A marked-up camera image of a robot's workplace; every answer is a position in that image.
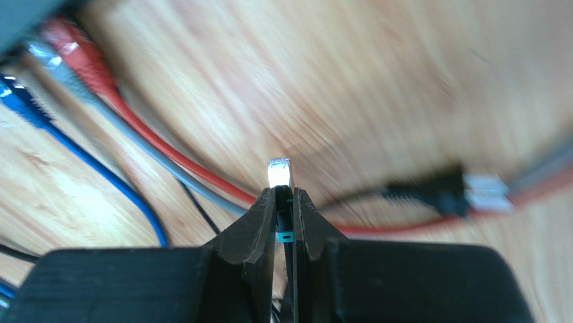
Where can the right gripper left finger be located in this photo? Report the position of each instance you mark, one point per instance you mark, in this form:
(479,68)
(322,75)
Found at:
(228,279)

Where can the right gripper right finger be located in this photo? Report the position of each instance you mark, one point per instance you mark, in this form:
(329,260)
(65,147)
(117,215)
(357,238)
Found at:
(344,280)

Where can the black network switch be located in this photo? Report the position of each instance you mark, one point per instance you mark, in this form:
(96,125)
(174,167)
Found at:
(19,16)

